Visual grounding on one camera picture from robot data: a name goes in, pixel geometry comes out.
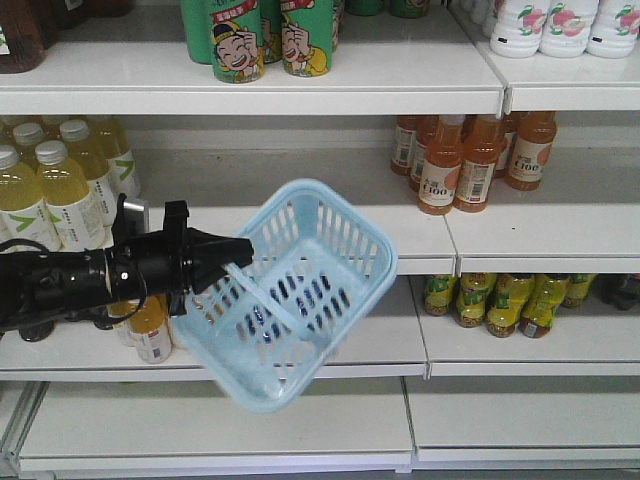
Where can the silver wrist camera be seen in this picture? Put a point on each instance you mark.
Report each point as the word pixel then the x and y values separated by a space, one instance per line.
pixel 132 218

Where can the light blue plastic basket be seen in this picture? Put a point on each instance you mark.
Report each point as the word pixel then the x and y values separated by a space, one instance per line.
pixel 319 267

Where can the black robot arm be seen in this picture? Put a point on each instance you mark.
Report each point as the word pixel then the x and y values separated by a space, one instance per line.
pixel 38 286

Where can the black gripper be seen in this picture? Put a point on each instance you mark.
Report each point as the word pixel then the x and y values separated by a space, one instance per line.
pixel 169 261

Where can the orange C100 juice bottle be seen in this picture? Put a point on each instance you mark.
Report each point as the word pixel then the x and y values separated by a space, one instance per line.
pixel 442 166
pixel 535 136
pixel 481 150

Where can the yellow lemon tea bottle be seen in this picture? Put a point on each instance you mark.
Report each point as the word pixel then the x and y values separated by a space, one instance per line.
pixel 511 292
pixel 578 289
pixel 474 290
pixel 538 314

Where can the pale yellow drink bottle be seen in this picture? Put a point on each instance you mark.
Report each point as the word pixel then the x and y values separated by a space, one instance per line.
pixel 72 207
pixel 23 209
pixel 85 150
pixel 117 151

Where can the white metal shelf unit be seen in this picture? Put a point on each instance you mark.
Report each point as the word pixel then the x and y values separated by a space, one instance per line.
pixel 405 395

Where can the orange vitamin drink bottle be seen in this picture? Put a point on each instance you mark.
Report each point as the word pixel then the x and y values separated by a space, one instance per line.
pixel 149 332

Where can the white peach drink bottle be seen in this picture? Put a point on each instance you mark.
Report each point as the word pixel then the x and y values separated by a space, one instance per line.
pixel 566 30
pixel 615 29
pixel 518 29

